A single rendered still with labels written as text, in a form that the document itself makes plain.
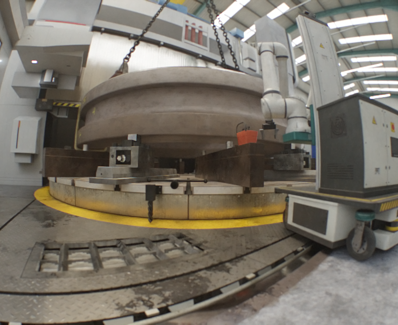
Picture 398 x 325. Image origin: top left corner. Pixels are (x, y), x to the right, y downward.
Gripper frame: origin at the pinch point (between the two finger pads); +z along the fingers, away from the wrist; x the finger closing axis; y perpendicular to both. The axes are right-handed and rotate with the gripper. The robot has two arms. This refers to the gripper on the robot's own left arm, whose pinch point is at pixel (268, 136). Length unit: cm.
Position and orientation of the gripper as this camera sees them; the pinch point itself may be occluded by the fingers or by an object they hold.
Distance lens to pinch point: 205.0
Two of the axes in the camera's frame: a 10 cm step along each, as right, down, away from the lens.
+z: 0.9, 9.2, 3.7
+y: -0.3, -3.7, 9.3
